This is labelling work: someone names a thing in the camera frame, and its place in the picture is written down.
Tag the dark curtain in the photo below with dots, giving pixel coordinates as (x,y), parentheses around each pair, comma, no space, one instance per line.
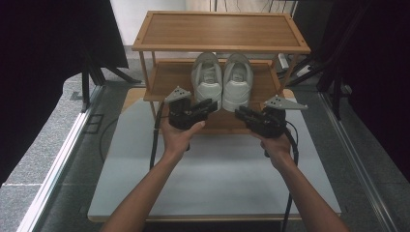
(380,80)
(38,64)

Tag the black metal stand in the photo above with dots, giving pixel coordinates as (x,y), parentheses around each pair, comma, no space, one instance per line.
(336,96)
(85,90)

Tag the aluminium floor rail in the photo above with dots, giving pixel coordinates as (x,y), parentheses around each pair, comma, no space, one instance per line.
(351,154)
(61,154)

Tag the person's right hand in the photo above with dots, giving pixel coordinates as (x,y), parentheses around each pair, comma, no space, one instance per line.
(278,150)

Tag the white sneaker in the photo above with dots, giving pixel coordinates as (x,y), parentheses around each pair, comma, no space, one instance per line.
(237,83)
(208,82)

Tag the white power strip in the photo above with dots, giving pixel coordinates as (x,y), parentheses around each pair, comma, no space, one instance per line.
(283,61)

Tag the wooden shoe rack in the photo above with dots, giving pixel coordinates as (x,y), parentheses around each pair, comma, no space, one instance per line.
(219,32)

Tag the person's left hand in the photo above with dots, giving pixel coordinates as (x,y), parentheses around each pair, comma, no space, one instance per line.
(177,140)

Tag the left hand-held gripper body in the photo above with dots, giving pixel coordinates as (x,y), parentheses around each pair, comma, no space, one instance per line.
(182,116)

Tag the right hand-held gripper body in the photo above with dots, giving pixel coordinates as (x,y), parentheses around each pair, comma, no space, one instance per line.
(272,124)

